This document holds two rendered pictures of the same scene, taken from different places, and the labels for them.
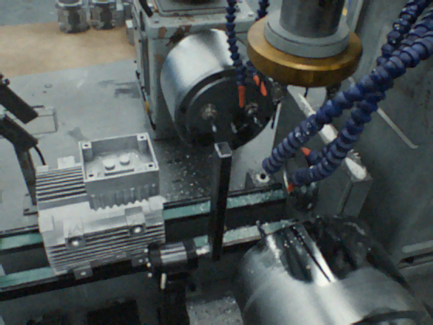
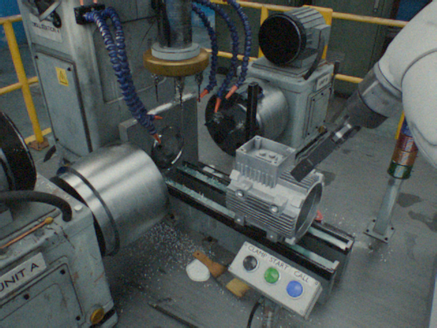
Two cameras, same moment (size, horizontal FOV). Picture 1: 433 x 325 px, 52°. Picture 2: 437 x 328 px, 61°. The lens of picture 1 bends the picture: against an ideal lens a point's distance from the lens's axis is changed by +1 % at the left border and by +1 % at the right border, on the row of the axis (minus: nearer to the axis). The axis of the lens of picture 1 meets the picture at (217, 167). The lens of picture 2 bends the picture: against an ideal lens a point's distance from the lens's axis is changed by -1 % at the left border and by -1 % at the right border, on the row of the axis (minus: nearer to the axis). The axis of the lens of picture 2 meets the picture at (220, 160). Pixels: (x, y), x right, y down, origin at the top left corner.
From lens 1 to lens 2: 1.35 m
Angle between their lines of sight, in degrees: 88
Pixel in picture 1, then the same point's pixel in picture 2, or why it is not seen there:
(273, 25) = (189, 48)
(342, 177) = (191, 102)
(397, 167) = (164, 97)
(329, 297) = (264, 86)
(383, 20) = not seen: hidden behind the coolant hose
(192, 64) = (134, 168)
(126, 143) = (249, 160)
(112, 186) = (280, 150)
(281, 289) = (268, 100)
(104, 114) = not seen: outside the picture
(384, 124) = (147, 91)
